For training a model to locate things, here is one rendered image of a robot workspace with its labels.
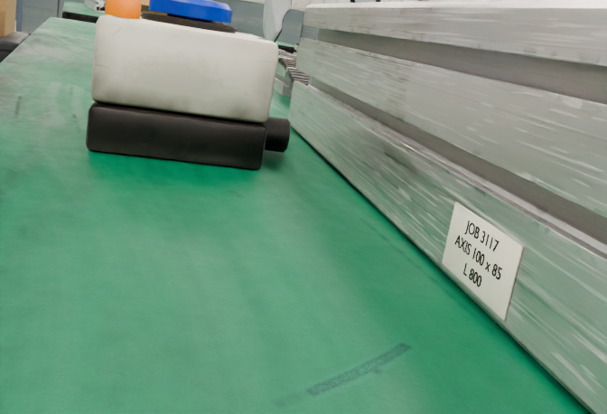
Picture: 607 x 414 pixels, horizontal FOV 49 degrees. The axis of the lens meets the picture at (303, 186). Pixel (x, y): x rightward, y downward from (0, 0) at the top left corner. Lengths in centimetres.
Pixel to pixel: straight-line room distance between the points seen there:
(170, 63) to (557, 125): 18
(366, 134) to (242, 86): 6
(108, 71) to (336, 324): 18
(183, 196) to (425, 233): 9
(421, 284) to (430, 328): 3
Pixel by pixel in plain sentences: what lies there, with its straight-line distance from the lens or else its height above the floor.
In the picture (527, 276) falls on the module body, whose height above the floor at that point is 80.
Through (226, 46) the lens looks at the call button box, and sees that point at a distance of 30.
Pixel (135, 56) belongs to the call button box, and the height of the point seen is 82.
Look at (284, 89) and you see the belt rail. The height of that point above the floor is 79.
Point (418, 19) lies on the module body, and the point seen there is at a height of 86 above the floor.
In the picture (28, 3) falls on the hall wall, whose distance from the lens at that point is 1139.
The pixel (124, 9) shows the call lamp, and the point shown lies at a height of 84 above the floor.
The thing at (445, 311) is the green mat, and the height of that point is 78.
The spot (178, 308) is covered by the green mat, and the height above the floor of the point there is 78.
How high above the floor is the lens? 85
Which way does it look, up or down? 13 degrees down
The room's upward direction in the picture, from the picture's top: 9 degrees clockwise
